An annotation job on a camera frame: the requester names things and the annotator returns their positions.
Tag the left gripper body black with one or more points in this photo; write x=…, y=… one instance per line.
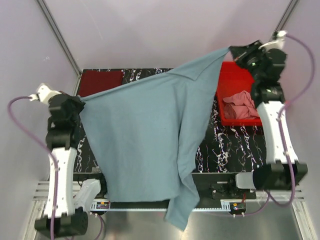
x=78, y=106

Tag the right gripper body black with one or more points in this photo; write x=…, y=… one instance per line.
x=253, y=59

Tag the blue-grey t-shirt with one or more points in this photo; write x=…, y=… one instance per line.
x=145, y=134

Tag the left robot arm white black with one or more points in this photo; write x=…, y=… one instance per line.
x=65, y=213

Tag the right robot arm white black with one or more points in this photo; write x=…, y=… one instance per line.
x=282, y=170

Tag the red plastic bin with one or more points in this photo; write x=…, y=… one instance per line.
x=233, y=80

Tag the folded dark red t-shirt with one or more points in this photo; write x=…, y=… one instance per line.
x=93, y=81

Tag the pink t-shirt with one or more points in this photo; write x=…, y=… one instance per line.
x=240, y=106

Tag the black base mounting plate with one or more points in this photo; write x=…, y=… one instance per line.
x=220, y=187

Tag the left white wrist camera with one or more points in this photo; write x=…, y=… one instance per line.
x=43, y=94

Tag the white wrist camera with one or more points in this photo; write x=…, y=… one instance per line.
x=43, y=94
x=277, y=41

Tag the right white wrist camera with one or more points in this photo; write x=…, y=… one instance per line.
x=277, y=41

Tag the right aluminium corner post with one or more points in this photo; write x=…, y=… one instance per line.
x=292, y=5

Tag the aluminium corner post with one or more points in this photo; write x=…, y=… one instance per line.
x=58, y=35
x=292, y=5

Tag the left aluminium corner post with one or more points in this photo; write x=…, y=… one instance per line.
x=58, y=35

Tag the aluminium frame rail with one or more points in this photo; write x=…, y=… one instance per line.
x=42, y=191

